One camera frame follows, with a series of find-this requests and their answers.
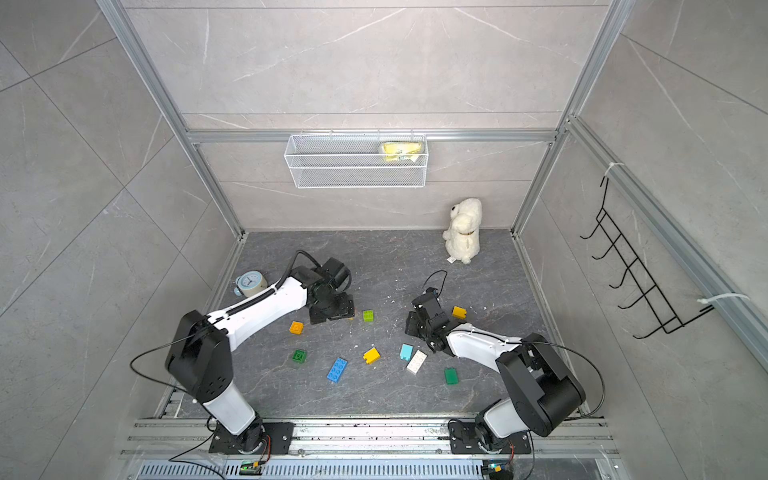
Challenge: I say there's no small yellow lego brick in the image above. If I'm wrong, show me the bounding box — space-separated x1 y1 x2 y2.
452 306 467 320

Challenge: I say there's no cyan lego brick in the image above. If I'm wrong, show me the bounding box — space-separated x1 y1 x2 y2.
399 344 413 361

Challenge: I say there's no orange-yellow lego brick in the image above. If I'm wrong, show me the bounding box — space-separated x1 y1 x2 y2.
289 322 304 335

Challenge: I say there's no blue long lego brick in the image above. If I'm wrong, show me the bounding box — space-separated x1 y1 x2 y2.
326 357 348 384

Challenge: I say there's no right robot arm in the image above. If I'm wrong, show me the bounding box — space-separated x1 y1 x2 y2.
405 281 607 454

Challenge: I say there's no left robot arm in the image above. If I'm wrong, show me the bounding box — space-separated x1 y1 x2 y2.
134 250 355 454

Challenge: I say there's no white long lego brick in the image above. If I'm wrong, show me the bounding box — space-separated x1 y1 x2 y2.
406 350 427 375

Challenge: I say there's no green flat lego brick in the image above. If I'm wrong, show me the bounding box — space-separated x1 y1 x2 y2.
444 368 459 385

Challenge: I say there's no dark green lego brick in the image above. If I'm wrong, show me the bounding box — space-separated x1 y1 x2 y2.
291 349 307 364

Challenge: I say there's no yellow stepped lego brick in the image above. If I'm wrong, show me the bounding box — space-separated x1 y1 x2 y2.
363 347 381 365

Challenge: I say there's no tape roll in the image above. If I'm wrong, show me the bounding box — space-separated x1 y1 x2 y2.
234 270 269 298

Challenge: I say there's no white plush toy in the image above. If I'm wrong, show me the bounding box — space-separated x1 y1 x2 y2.
442 198 482 264

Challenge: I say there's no yellow sponge in basket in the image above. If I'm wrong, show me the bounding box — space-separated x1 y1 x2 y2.
378 141 424 163

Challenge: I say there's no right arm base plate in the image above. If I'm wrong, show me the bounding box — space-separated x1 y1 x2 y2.
447 418 532 455

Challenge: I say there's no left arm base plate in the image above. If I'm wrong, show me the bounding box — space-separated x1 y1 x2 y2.
208 422 295 455

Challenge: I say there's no white wire mesh basket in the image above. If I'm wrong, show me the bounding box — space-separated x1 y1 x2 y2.
284 133 429 189

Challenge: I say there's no black wire hook rack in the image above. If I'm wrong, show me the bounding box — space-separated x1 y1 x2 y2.
580 177 715 340

